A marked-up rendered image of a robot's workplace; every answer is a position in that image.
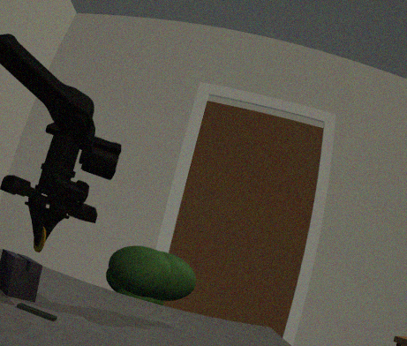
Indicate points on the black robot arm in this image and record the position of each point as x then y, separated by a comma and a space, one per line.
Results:
73, 127

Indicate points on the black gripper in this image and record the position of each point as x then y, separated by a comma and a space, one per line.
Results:
40, 215

